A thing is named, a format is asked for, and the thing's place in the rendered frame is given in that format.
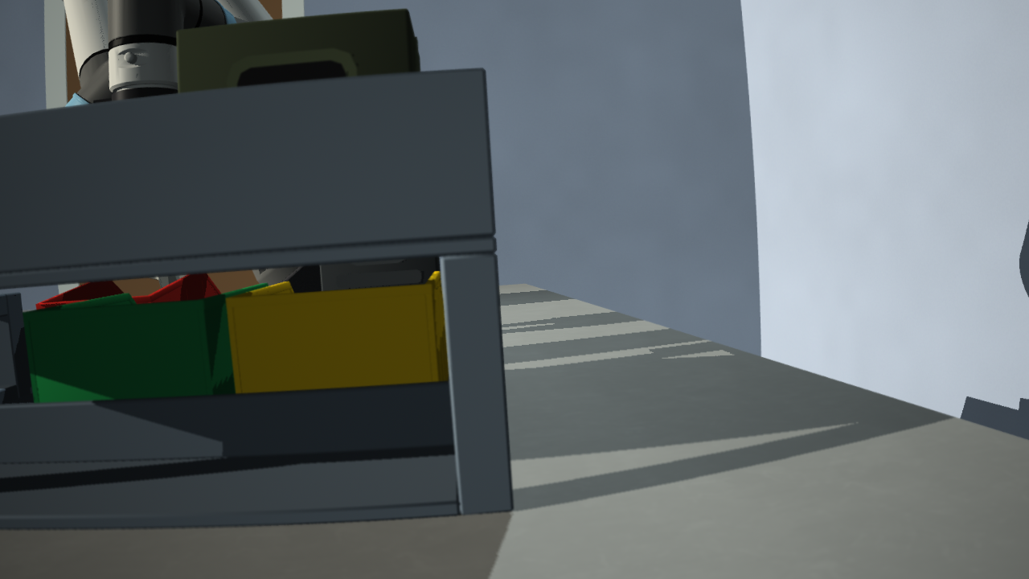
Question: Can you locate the dark grey metal shelf rack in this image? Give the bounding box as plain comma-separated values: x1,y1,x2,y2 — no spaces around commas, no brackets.
0,68,515,530

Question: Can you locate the yellow open bin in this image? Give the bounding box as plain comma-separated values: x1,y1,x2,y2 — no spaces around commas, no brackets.
226,272,449,393

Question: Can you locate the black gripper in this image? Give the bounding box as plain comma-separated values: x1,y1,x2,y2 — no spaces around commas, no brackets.
93,87,179,288

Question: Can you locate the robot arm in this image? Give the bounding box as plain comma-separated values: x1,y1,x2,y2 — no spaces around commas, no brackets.
63,0,272,107

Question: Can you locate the red bin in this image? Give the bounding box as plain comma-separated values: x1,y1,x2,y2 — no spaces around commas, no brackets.
35,273,221,310

